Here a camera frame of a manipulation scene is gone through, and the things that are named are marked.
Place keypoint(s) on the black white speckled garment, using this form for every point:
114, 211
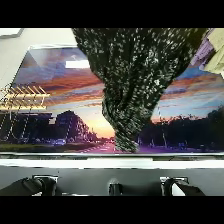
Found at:
133, 83

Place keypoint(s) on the light wooden clothes hanger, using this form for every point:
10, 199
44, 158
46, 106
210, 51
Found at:
26, 107
30, 95

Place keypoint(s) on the purple garment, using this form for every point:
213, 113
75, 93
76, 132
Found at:
202, 51

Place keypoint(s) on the cream garment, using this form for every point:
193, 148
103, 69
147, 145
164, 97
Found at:
216, 60

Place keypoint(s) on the silver frame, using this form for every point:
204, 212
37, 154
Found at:
100, 163

